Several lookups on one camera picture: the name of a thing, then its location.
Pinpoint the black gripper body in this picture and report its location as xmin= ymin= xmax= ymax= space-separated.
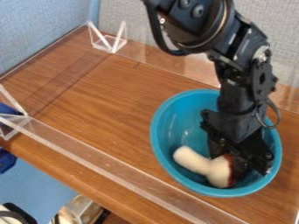
xmin=200 ymin=109 xmax=275 ymax=176

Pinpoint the blue clamp at left edge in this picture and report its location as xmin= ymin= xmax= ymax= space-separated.
xmin=0 ymin=101 xmax=24 ymax=175

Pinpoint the clear box below table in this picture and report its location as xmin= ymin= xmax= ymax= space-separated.
xmin=49 ymin=194 xmax=103 ymax=224

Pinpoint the blue plastic bowl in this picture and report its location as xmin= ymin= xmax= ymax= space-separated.
xmin=149 ymin=89 xmax=283 ymax=198

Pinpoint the clear acrylic barrier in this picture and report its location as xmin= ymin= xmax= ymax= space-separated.
xmin=87 ymin=20 xmax=299 ymax=116
xmin=4 ymin=117 xmax=247 ymax=224

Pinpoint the clear acrylic front barrier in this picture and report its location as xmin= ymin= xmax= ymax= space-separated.
xmin=4 ymin=117 xmax=247 ymax=224

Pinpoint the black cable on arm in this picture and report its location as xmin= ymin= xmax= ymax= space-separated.
xmin=255 ymin=99 xmax=283 ymax=130

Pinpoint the clear acrylic back barrier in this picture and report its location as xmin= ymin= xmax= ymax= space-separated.
xmin=87 ymin=20 xmax=299 ymax=116

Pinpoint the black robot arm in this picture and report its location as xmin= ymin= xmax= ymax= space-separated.
xmin=141 ymin=0 xmax=277 ymax=188

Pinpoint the clear acrylic corner bracket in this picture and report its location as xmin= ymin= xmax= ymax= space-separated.
xmin=87 ymin=21 xmax=127 ymax=53

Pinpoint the white brown toy mushroom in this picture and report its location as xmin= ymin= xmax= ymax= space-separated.
xmin=172 ymin=146 xmax=236 ymax=188

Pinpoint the black white object below table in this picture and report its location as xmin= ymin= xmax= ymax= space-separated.
xmin=0 ymin=203 xmax=37 ymax=224

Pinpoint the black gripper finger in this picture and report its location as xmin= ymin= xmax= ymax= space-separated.
xmin=228 ymin=156 xmax=248 ymax=186
xmin=208 ymin=133 xmax=229 ymax=158

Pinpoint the clear acrylic left bracket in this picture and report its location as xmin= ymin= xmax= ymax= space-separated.
xmin=0 ymin=84 xmax=29 ymax=141

